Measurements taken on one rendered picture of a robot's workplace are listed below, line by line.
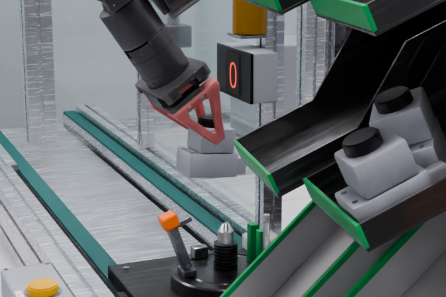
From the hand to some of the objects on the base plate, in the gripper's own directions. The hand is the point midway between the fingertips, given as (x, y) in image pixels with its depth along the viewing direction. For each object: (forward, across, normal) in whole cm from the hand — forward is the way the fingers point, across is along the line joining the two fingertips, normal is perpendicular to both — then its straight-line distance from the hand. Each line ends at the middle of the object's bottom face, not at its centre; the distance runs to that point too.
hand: (209, 132), depth 118 cm
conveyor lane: (+28, -30, -12) cm, 43 cm away
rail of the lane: (+18, -28, -27) cm, 43 cm away
